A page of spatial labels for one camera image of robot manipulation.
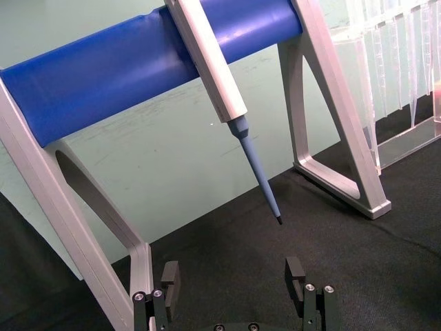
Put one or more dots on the grey stand with blue bar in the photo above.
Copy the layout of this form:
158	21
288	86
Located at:
103	86

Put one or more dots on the clear acrylic rack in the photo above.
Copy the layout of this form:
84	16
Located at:
396	69

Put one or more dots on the grey pipette with blue shaft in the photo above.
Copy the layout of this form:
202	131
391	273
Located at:
213	69

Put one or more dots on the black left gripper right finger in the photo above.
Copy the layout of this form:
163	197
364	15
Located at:
295	276

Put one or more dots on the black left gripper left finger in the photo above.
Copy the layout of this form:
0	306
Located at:
170	289

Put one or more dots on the black table cloth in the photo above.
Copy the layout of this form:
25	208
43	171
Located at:
241	248

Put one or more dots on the pale green wall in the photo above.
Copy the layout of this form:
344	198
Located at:
155	155

